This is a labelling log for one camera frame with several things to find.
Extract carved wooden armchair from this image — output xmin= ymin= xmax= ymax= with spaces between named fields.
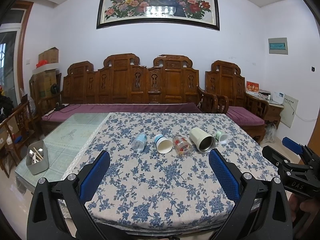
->
xmin=205 ymin=60 xmax=266 ymax=143

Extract white wall distribution box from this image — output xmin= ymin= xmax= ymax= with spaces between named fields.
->
xmin=280 ymin=94 xmax=298 ymax=128

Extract framed peacock flower painting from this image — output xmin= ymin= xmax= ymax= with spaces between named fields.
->
xmin=97 ymin=0 xmax=220 ymax=30

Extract red gift box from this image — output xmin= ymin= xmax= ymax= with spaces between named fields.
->
xmin=246 ymin=81 xmax=259 ymax=94

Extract grey wall electrical panel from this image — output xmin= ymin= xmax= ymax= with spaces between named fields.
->
xmin=268 ymin=37 xmax=288 ymax=55

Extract wooden side table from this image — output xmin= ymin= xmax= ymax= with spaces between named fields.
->
xmin=246 ymin=93 xmax=284 ymax=128

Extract stacked cardboard boxes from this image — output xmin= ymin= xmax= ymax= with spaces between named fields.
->
xmin=29 ymin=47 xmax=60 ymax=113

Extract purple sofa cushion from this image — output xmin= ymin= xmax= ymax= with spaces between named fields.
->
xmin=42 ymin=102 xmax=201 ymax=122

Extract blue floral tablecloth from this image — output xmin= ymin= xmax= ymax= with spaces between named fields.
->
xmin=67 ymin=113 xmax=277 ymax=235

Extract person's hand on gripper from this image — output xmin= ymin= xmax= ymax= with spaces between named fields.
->
xmin=289 ymin=193 xmax=319 ymax=224

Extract floral clear glass cup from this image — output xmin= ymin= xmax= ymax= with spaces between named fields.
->
xmin=172 ymin=135 xmax=192 ymax=157

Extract grey plastic utensil box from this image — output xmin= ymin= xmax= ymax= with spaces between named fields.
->
xmin=25 ymin=140 xmax=49 ymax=175

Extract small green white cup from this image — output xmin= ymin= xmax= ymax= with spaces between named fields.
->
xmin=215 ymin=131 xmax=229 ymax=145

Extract clear blue plastic cup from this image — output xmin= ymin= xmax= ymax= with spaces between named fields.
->
xmin=131 ymin=133 xmax=147 ymax=152

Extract cream steel thermos cup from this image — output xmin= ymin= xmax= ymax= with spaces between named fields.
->
xmin=189 ymin=127 xmax=216 ymax=153

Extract carved wooden sofa bench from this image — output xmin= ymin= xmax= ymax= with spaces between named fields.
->
xmin=41 ymin=53 xmax=218 ymax=134

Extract wooden chair at left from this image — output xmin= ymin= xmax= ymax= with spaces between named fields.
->
xmin=1 ymin=100 xmax=40 ymax=178

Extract white blue paper cup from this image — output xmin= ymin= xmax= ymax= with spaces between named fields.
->
xmin=154 ymin=134 xmax=173 ymax=154

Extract purple armchair cushion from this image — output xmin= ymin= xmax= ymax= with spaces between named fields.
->
xmin=226 ymin=106 xmax=265 ymax=127

